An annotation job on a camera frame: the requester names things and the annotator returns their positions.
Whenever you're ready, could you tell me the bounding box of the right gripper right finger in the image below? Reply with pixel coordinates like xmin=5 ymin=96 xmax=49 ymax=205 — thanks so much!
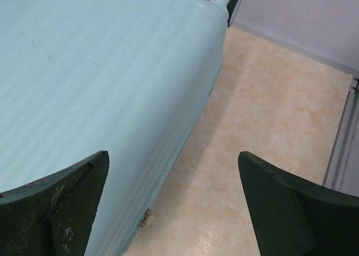
xmin=238 ymin=151 xmax=358 ymax=255

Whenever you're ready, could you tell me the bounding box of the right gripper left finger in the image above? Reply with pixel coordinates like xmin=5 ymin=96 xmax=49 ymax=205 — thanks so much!
xmin=1 ymin=150 xmax=109 ymax=255

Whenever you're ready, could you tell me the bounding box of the silver zipper pull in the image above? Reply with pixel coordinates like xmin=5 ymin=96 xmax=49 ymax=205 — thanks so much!
xmin=139 ymin=208 xmax=157 ymax=228

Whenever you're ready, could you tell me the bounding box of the light blue hard-shell suitcase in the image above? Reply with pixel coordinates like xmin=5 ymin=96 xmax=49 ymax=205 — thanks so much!
xmin=1 ymin=0 xmax=228 ymax=255

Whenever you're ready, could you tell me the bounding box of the suitcase wheel on lid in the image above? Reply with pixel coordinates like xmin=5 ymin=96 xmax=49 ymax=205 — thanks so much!
xmin=227 ymin=0 xmax=242 ymax=28

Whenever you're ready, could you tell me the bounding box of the aluminium frame rail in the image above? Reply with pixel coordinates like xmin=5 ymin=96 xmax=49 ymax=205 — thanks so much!
xmin=323 ymin=74 xmax=358 ymax=191

